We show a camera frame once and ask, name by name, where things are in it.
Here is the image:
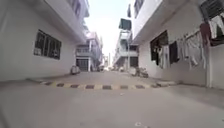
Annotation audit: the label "pale building with awning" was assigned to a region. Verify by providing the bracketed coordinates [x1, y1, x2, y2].
[112, 17, 140, 71]

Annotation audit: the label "building with balcony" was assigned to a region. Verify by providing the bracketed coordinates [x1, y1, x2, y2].
[75, 31, 105, 73]

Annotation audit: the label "parked motorbikes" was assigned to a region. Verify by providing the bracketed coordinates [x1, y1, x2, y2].
[128, 66, 150, 79]

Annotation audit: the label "yellow black speed bump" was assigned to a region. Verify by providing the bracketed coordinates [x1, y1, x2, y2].
[27, 78, 180, 91]

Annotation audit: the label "parked scooter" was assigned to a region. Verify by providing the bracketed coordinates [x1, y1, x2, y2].
[69, 65, 82, 76]

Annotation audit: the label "grey concrete road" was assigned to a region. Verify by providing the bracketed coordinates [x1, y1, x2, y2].
[0, 70, 224, 128]

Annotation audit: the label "white building with laundry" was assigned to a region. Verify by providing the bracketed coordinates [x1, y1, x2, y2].
[131, 0, 224, 91]

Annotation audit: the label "row of hanging clothes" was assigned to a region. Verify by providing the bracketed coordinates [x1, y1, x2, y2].
[149, 14, 224, 71]

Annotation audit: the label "white building with barred window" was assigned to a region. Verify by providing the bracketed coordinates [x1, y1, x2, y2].
[0, 0, 91, 83]

